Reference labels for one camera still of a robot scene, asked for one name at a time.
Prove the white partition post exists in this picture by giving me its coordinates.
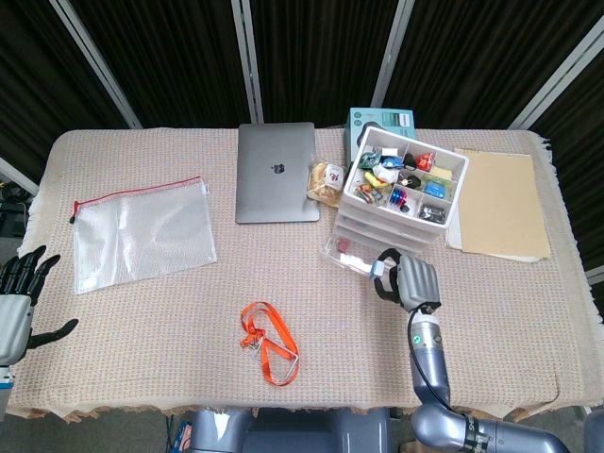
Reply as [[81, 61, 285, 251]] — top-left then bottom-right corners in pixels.
[[230, 0, 264, 125], [370, 0, 416, 109], [508, 23, 604, 131], [49, 0, 143, 129]]

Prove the clear mesh zipper pouch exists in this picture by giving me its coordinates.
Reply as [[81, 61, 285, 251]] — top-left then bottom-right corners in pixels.
[[69, 176, 219, 296]]

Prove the clear lowest drawer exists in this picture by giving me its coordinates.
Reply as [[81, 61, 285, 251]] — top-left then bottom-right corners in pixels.
[[322, 230, 426, 280]]

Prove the beige woven tablecloth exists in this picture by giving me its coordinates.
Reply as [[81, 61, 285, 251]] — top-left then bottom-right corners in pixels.
[[4, 126, 604, 424]]

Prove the brown patterned item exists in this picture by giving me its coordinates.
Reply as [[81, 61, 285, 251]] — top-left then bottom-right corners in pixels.
[[353, 184, 381, 204]]

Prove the orange lanyard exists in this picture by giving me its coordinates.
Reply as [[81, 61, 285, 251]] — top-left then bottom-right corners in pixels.
[[240, 300, 301, 388]]

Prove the left black-fingered grey robot hand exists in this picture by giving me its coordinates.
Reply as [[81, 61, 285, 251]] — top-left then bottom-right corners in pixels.
[[0, 244, 80, 365]]

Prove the teal cardboard box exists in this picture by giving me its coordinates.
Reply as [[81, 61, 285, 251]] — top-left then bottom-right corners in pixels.
[[346, 107, 417, 167]]

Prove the clear middle drawer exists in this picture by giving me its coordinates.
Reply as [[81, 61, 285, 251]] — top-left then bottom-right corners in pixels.
[[333, 212, 438, 246]]

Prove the tan manila folder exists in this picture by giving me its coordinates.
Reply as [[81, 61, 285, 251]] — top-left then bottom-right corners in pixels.
[[453, 148, 552, 259]]

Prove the clear metal-framed badge holder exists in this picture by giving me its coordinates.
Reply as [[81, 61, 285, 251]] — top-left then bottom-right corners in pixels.
[[254, 337, 302, 382]]

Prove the grey closed laptop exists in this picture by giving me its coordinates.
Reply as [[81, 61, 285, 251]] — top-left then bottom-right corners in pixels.
[[234, 122, 321, 225]]

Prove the right black-fingered grey robot hand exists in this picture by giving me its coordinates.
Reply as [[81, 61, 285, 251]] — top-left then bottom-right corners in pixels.
[[371, 248, 443, 312]]

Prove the green and blue packet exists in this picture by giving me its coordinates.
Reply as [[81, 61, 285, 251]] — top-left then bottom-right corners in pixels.
[[422, 175, 450, 198]]

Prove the white crumpled bag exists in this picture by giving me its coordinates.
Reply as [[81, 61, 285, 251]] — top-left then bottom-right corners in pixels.
[[372, 162, 400, 183]]

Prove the clear bag of snacks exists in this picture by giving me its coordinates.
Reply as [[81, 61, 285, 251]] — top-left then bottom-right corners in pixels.
[[305, 159, 347, 208]]

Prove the white drawer organizer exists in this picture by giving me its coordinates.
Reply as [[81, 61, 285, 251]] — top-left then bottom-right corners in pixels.
[[329, 127, 470, 251]]

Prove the clear highest drawer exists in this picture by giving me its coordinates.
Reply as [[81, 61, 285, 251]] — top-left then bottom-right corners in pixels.
[[340, 200, 447, 235]]

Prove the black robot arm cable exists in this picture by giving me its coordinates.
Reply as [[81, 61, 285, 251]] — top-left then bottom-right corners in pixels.
[[408, 309, 455, 410]]

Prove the blue-grey robot torso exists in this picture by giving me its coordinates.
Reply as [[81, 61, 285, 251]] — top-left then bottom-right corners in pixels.
[[186, 406, 393, 453]]

